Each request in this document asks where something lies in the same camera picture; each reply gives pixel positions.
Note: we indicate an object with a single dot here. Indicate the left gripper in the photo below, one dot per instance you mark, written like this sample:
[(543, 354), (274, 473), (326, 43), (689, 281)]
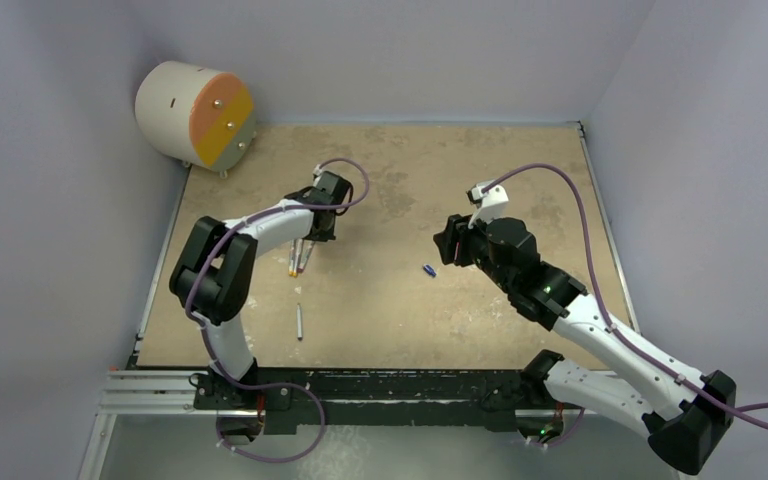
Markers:
[(323, 237)]

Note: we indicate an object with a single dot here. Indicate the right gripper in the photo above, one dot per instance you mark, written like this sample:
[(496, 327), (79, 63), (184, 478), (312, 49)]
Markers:
[(455, 240)]

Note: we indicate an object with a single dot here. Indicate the white pen orange tip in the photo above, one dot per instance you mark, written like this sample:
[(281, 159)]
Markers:
[(292, 263)]

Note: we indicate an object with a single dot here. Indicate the white pen black end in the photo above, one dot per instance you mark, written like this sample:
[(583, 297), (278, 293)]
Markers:
[(299, 323)]

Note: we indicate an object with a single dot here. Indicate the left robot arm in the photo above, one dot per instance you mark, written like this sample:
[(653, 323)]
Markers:
[(213, 274)]

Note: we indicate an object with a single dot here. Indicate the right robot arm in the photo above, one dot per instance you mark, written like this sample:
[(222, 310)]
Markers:
[(677, 409)]

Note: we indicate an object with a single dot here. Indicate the round cabinet with coloured drawers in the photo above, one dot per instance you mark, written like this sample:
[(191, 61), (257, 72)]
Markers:
[(199, 116)]

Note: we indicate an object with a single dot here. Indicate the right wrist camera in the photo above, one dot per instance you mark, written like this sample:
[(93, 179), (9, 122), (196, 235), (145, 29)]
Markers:
[(489, 199)]

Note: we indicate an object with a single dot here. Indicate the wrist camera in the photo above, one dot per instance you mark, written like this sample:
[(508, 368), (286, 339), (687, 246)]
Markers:
[(318, 172), (489, 199)]

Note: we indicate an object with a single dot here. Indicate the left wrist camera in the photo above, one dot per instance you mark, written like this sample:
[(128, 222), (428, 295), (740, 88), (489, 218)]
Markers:
[(318, 172)]

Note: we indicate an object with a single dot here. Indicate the black base frame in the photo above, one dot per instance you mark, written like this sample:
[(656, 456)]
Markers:
[(285, 399)]

